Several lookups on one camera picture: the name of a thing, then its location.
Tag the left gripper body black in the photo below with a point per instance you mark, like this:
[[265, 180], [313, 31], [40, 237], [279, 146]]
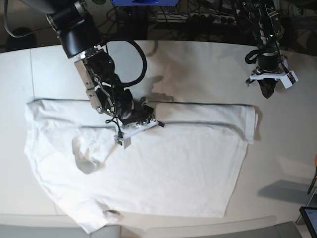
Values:
[[266, 61]]

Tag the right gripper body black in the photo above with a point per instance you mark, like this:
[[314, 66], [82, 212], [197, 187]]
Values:
[[135, 112]]

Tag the white T-shirt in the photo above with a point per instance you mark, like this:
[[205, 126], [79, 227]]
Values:
[[188, 168]]

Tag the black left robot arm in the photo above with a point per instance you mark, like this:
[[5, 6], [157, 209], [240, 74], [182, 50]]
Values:
[[267, 30]]

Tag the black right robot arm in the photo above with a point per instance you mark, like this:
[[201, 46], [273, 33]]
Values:
[[80, 37]]

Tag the black tripod leg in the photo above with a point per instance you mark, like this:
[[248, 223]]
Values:
[[314, 178]]

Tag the blue box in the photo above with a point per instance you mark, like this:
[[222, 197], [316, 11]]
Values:
[[145, 2]]

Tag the grey chair left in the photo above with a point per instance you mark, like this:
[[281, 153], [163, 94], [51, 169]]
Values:
[[9, 231]]

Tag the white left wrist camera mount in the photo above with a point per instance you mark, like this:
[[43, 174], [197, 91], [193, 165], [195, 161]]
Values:
[[287, 79]]

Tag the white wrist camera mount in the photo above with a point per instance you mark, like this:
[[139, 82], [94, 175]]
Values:
[[287, 79], [124, 133]]

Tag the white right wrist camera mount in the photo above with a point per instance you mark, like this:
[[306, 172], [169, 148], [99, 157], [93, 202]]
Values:
[[124, 133]]

